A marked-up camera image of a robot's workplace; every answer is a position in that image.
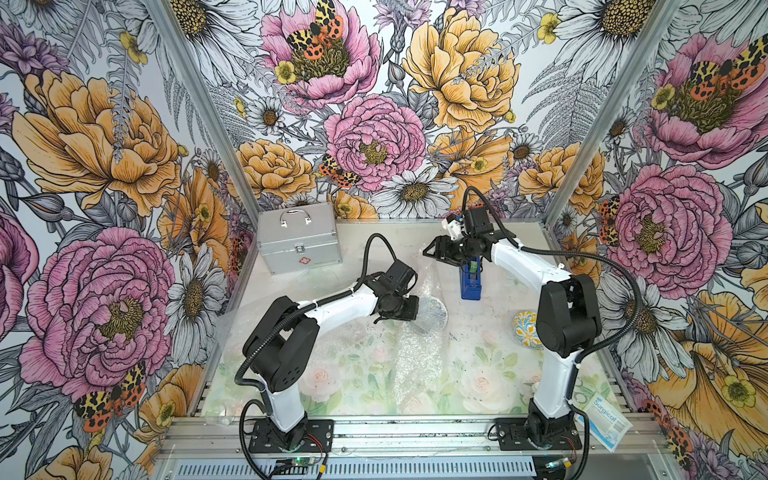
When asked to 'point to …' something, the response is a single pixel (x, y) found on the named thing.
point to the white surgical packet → (606, 424)
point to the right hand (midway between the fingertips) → (430, 260)
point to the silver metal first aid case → (297, 238)
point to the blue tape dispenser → (471, 279)
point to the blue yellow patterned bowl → (432, 317)
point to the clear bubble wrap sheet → (424, 346)
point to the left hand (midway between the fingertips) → (411, 320)
